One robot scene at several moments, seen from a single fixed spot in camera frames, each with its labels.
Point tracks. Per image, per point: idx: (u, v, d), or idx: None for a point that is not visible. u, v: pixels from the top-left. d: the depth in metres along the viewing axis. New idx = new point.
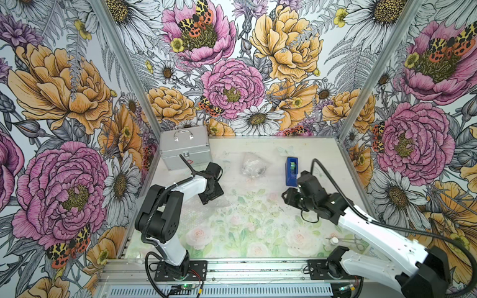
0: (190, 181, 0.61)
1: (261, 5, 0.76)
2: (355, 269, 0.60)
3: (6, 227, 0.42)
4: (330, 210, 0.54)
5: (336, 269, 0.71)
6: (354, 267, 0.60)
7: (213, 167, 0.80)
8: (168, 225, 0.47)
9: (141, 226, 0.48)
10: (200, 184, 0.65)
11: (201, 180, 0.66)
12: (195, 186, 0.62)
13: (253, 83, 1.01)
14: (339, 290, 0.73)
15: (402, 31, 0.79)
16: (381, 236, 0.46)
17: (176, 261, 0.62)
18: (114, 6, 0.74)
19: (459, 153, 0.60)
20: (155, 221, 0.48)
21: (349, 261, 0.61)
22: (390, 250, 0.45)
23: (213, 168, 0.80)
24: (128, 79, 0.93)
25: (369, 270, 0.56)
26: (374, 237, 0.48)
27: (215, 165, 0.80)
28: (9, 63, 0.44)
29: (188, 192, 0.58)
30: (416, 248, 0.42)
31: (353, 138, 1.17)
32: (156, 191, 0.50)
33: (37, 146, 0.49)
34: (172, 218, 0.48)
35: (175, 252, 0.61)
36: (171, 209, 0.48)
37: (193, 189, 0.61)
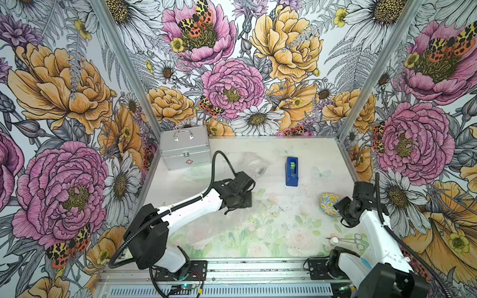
0: (195, 203, 0.52)
1: (261, 5, 0.76)
2: (347, 266, 0.60)
3: (6, 226, 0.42)
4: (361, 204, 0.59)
5: (331, 259, 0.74)
6: (346, 264, 0.61)
7: (243, 179, 0.65)
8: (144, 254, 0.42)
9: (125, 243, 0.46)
10: (209, 206, 0.55)
11: (214, 202, 0.56)
12: (203, 208, 0.53)
13: (253, 83, 1.01)
14: (339, 290, 0.73)
15: (402, 31, 0.79)
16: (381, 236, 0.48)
17: (173, 267, 0.62)
18: (114, 6, 0.74)
19: (459, 153, 0.60)
20: (136, 242, 0.45)
21: (346, 257, 0.62)
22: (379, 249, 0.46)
23: (241, 179, 0.66)
24: (128, 79, 0.93)
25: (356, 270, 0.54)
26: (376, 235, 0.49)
27: (245, 177, 0.66)
28: (9, 63, 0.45)
29: (189, 216, 0.51)
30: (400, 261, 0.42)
31: (353, 138, 1.17)
32: (148, 213, 0.45)
33: (37, 146, 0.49)
34: (149, 249, 0.42)
35: (171, 263, 0.60)
36: (151, 241, 0.42)
37: (195, 212, 0.52)
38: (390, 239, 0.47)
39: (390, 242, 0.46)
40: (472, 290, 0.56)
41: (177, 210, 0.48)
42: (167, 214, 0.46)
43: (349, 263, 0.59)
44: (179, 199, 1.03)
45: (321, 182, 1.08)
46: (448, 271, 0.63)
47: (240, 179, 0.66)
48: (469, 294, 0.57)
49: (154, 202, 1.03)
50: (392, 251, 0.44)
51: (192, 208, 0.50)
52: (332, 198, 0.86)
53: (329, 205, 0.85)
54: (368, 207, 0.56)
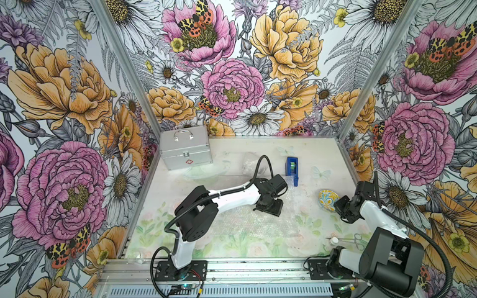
0: (238, 193, 0.57)
1: (261, 5, 0.76)
2: (346, 262, 0.61)
3: (6, 226, 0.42)
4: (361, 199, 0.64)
5: (331, 259, 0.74)
6: (346, 261, 0.61)
7: (277, 180, 0.70)
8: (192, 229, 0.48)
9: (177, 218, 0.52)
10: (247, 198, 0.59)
11: (253, 197, 0.60)
12: (243, 199, 0.58)
13: (253, 83, 1.01)
14: (339, 290, 0.73)
15: (402, 31, 0.79)
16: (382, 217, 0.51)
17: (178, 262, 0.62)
18: (114, 5, 0.74)
19: (459, 152, 0.60)
20: (186, 216, 0.51)
21: (346, 252, 0.63)
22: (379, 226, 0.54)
23: (277, 181, 0.70)
24: (128, 79, 0.93)
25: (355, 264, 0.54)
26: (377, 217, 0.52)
27: (279, 179, 0.71)
28: (9, 63, 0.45)
29: (231, 203, 0.55)
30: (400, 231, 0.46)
31: (353, 138, 1.17)
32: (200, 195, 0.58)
33: (36, 146, 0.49)
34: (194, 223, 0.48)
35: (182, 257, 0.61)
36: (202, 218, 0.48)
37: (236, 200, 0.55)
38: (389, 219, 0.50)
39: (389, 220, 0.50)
40: (472, 290, 0.56)
41: (225, 195, 0.54)
42: (216, 197, 0.52)
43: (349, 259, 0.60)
44: (179, 199, 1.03)
45: (321, 182, 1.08)
46: None
47: (276, 180, 0.71)
48: (469, 293, 0.57)
49: (154, 202, 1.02)
50: (392, 225, 0.47)
51: (236, 197, 0.55)
52: (332, 196, 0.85)
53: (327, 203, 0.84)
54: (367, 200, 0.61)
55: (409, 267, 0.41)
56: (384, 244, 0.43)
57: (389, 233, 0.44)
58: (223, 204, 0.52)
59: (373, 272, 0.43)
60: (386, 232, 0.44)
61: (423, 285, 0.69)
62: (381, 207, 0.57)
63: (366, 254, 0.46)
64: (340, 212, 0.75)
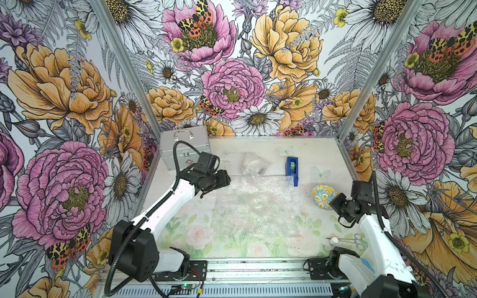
0: (169, 199, 0.50)
1: (261, 5, 0.76)
2: (346, 268, 0.61)
3: (6, 226, 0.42)
4: (360, 207, 0.58)
5: (331, 259, 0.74)
6: (347, 267, 0.61)
7: (205, 158, 0.65)
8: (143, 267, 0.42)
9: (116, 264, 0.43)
10: (184, 195, 0.53)
11: (187, 190, 0.54)
12: (179, 200, 0.51)
13: (253, 83, 1.01)
14: (339, 290, 0.73)
15: (402, 31, 0.79)
16: (383, 245, 0.46)
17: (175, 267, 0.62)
18: (114, 6, 0.74)
19: (459, 152, 0.60)
20: (124, 262, 0.43)
21: (348, 259, 0.62)
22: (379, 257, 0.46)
23: (205, 159, 0.65)
24: (128, 79, 0.93)
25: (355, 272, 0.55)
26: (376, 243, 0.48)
27: (207, 156, 0.65)
28: (9, 63, 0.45)
29: (168, 214, 0.49)
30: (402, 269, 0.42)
31: (353, 138, 1.17)
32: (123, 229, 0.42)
33: (37, 146, 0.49)
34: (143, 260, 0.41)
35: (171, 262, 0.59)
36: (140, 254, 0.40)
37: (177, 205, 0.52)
38: (392, 246, 0.46)
39: (393, 248, 0.46)
40: (472, 290, 0.56)
41: (154, 213, 0.46)
42: (144, 221, 0.44)
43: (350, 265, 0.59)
44: None
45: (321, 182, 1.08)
46: (448, 271, 0.63)
47: (202, 159, 0.65)
48: (469, 294, 0.57)
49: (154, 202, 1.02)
50: (394, 259, 0.43)
51: (168, 206, 0.49)
52: (327, 190, 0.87)
53: (323, 197, 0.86)
54: (367, 210, 0.55)
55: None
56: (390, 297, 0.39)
57: (392, 281, 0.39)
58: (159, 222, 0.46)
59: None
60: (388, 282, 0.39)
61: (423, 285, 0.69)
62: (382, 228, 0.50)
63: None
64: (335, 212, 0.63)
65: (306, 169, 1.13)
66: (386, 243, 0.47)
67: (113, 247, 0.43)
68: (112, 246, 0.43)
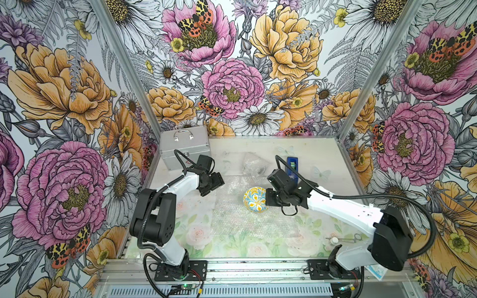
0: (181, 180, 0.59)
1: (261, 5, 0.76)
2: (349, 261, 0.61)
3: (6, 226, 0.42)
4: (299, 195, 0.58)
5: (336, 270, 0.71)
6: (349, 261, 0.61)
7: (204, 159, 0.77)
8: (163, 228, 0.47)
9: (136, 231, 0.47)
10: (192, 180, 0.64)
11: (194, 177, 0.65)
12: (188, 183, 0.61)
13: (253, 83, 1.01)
14: (339, 290, 0.73)
15: (402, 31, 0.79)
16: (343, 208, 0.50)
17: (176, 261, 0.62)
18: (114, 6, 0.74)
19: (459, 152, 0.60)
20: (150, 226, 0.47)
21: (343, 255, 0.62)
22: (354, 220, 0.49)
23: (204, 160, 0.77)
24: (128, 79, 0.93)
25: (357, 256, 0.56)
26: (337, 210, 0.51)
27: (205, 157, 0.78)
28: (9, 63, 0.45)
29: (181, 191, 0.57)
30: (372, 212, 0.46)
31: (353, 138, 1.17)
32: (148, 195, 0.49)
33: (37, 146, 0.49)
34: (167, 221, 0.47)
35: (174, 252, 0.60)
36: (166, 212, 0.47)
37: (186, 187, 0.60)
38: (345, 202, 0.50)
39: (348, 202, 0.50)
40: (472, 290, 0.56)
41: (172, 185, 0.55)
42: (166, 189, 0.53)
43: (349, 257, 0.60)
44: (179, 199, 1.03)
45: (320, 182, 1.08)
46: (448, 271, 0.63)
47: (202, 160, 0.77)
48: (469, 293, 0.57)
49: None
50: (359, 208, 0.48)
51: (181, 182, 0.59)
52: (254, 191, 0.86)
53: (254, 199, 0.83)
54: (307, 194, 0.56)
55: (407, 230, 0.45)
56: (392, 241, 0.41)
57: (384, 229, 0.42)
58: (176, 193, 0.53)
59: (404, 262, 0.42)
60: (385, 233, 0.41)
61: (423, 285, 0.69)
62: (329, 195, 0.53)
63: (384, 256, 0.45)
64: (274, 203, 0.74)
65: (307, 170, 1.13)
66: (343, 203, 0.50)
67: (137, 213, 0.48)
68: (137, 212, 0.48)
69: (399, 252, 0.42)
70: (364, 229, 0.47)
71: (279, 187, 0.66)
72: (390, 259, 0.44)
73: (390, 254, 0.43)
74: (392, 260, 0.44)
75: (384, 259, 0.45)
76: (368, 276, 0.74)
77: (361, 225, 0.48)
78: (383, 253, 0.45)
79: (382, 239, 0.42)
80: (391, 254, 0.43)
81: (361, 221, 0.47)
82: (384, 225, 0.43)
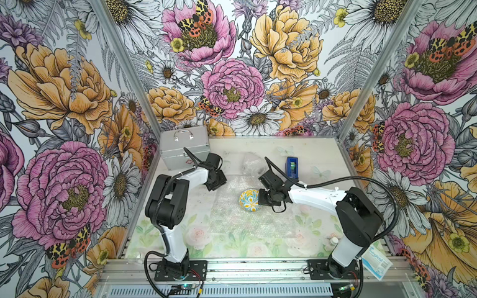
0: (194, 172, 0.65)
1: (261, 5, 0.76)
2: (341, 256, 0.62)
3: (6, 226, 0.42)
4: (284, 192, 0.66)
5: (336, 270, 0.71)
6: (344, 257, 0.62)
7: (213, 158, 0.83)
8: (176, 210, 0.51)
9: (150, 213, 0.52)
10: (203, 174, 0.69)
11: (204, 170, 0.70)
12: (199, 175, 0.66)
13: (253, 83, 1.01)
14: (339, 290, 0.73)
15: (403, 31, 0.79)
16: (314, 194, 0.56)
17: (177, 256, 0.63)
18: (114, 5, 0.74)
19: (459, 152, 0.60)
20: (164, 208, 0.52)
21: (336, 250, 0.63)
22: (323, 202, 0.55)
23: (212, 159, 0.83)
24: (128, 79, 0.93)
25: (346, 248, 0.58)
26: (310, 196, 0.58)
27: (213, 154, 0.83)
28: (9, 63, 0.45)
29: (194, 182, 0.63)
30: (337, 193, 0.52)
31: (353, 138, 1.17)
32: (163, 179, 0.54)
33: (36, 146, 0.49)
34: (180, 204, 0.52)
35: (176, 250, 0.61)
36: (180, 195, 0.52)
37: (197, 179, 0.65)
38: (317, 189, 0.57)
39: (319, 190, 0.56)
40: (472, 290, 0.56)
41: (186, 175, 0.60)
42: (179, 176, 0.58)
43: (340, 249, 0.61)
44: None
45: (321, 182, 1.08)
46: (448, 271, 0.63)
47: (210, 158, 0.83)
48: (469, 293, 0.57)
49: None
50: (328, 192, 0.54)
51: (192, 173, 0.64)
52: (249, 194, 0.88)
53: (250, 201, 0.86)
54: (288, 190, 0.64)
55: (371, 207, 0.49)
56: (352, 215, 0.46)
57: (345, 205, 0.47)
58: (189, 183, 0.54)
59: (369, 237, 0.46)
60: (345, 209, 0.46)
61: (423, 285, 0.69)
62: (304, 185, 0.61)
63: (355, 233, 0.48)
64: (266, 202, 0.82)
65: (307, 170, 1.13)
66: (315, 190, 0.57)
67: (153, 194, 0.53)
68: (153, 194, 0.53)
69: (362, 226, 0.46)
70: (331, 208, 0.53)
71: (269, 185, 0.74)
72: (359, 234, 0.47)
73: (357, 230, 0.47)
74: (361, 236, 0.47)
75: (356, 236, 0.49)
76: (368, 276, 0.74)
77: (328, 205, 0.53)
78: (352, 230, 0.48)
79: (344, 214, 0.47)
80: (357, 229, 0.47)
81: (328, 202, 0.53)
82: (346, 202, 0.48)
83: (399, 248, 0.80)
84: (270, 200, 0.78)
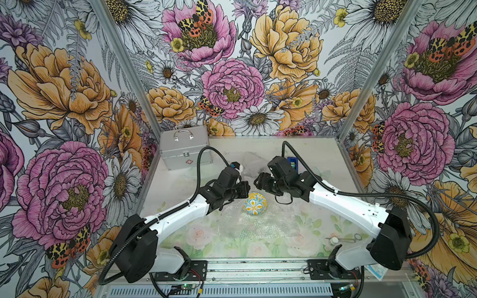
0: (182, 210, 0.52)
1: (261, 5, 0.76)
2: (348, 260, 0.61)
3: (6, 226, 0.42)
4: (300, 188, 0.56)
5: (336, 270, 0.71)
6: (349, 260, 0.61)
7: (226, 177, 0.63)
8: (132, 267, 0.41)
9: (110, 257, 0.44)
10: (197, 212, 0.55)
11: (202, 206, 0.56)
12: (190, 215, 0.53)
13: (253, 83, 1.01)
14: (339, 290, 0.73)
15: (402, 31, 0.79)
16: (349, 207, 0.48)
17: (172, 269, 0.62)
18: (114, 5, 0.74)
19: (459, 152, 0.60)
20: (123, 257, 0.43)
21: (342, 254, 0.62)
22: (359, 218, 0.47)
23: (225, 180, 0.64)
24: (128, 79, 0.93)
25: (356, 255, 0.57)
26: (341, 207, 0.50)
27: (227, 175, 0.63)
28: (9, 63, 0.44)
29: (178, 223, 0.50)
30: (379, 212, 0.45)
31: (353, 138, 1.17)
32: (135, 224, 0.44)
33: (37, 146, 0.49)
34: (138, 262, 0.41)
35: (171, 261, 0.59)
36: (139, 252, 0.41)
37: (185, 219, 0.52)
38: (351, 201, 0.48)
39: (354, 203, 0.48)
40: (472, 290, 0.56)
41: (164, 218, 0.48)
42: (154, 223, 0.46)
43: (348, 256, 0.60)
44: (179, 198, 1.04)
45: None
46: (448, 271, 0.63)
47: (223, 179, 0.64)
48: (469, 293, 0.57)
49: (154, 202, 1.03)
50: (366, 208, 0.46)
51: (178, 215, 0.50)
52: (251, 197, 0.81)
53: (252, 205, 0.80)
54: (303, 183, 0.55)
55: (407, 230, 0.44)
56: (395, 242, 0.41)
57: (389, 230, 0.41)
58: (169, 228, 0.47)
59: (401, 262, 0.42)
60: (389, 234, 0.40)
61: (423, 285, 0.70)
62: (333, 190, 0.52)
63: (384, 256, 0.45)
64: (269, 189, 0.72)
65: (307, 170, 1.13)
66: (348, 202, 0.48)
67: (118, 239, 0.44)
68: (117, 239, 0.44)
69: (400, 252, 0.42)
70: (367, 228, 0.46)
71: (281, 175, 0.63)
72: (389, 259, 0.44)
73: (391, 254, 0.43)
74: (392, 260, 0.44)
75: (382, 257, 0.46)
76: (367, 276, 0.74)
77: (365, 224, 0.46)
78: (383, 253, 0.45)
79: (387, 240, 0.42)
80: (392, 254, 0.43)
81: (366, 220, 0.45)
82: (388, 226, 0.42)
83: None
84: (275, 189, 0.68)
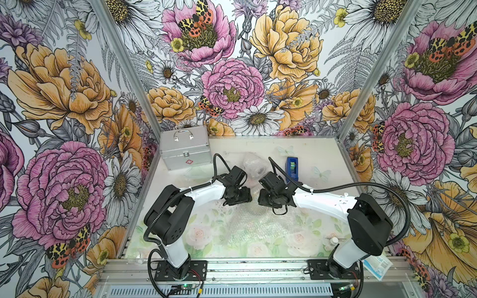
0: (207, 187, 0.60)
1: (261, 5, 0.76)
2: (345, 258, 0.61)
3: (6, 226, 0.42)
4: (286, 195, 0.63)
5: (336, 270, 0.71)
6: (345, 257, 0.61)
7: (236, 172, 0.76)
8: (172, 229, 0.47)
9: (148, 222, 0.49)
10: (217, 190, 0.63)
11: (220, 187, 0.64)
12: (212, 191, 0.60)
13: (253, 83, 1.01)
14: (339, 290, 0.73)
15: (402, 31, 0.79)
16: (323, 200, 0.53)
17: (176, 262, 0.62)
18: (114, 6, 0.74)
19: (459, 152, 0.60)
20: (161, 221, 0.48)
21: (339, 253, 0.62)
22: (332, 209, 0.52)
23: (236, 172, 0.76)
24: (128, 79, 0.93)
25: (351, 251, 0.57)
26: (318, 202, 0.55)
27: (238, 170, 0.76)
28: (9, 63, 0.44)
29: (203, 197, 0.57)
30: (347, 200, 0.50)
31: (353, 138, 1.17)
32: (170, 193, 0.50)
33: (36, 146, 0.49)
34: (177, 224, 0.47)
35: (174, 257, 0.60)
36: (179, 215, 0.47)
37: (208, 195, 0.59)
38: (323, 195, 0.54)
39: (326, 195, 0.54)
40: (472, 290, 0.56)
41: (195, 190, 0.56)
42: (189, 192, 0.53)
43: (345, 253, 0.60)
44: None
45: (321, 182, 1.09)
46: (448, 271, 0.63)
47: (234, 172, 0.76)
48: (469, 293, 0.57)
49: None
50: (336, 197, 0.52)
51: (204, 190, 0.58)
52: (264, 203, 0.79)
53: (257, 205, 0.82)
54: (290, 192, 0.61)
55: (381, 213, 0.47)
56: (365, 224, 0.44)
57: (357, 214, 0.45)
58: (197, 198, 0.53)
59: (381, 247, 0.44)
60: (357, 217, 0.44)
61: (423, 285, 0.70)
62: (309, 190, 0.59)
63: (366, 242, 0.47)
64: (267, 203, 0.79)
65: (307, 170, 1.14)
66: (323, 197, 0.54)
67: (156, 206, 0.50)
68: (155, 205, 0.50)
69: (376, 236, 0.45)
70: (340, 215, 0.51)
71: (270, 187, 0.71)
72: (370, 244, 0.46)
73: (369, 238, 0.45)
74: (372, 245, 0.46)
75: (365, 245, 0.48)
76: (367, 276, 0.74)
77: (336, 212, 0.51)
78: (363, 238, 0.47)
79: (356, 223, 0.45)
80: (368, 238, 0.45)
81: (336, 209, 0.51)
82: (357, 211, 0.45)
83: (399, 248, 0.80)
84: (271, 202, 0.76)
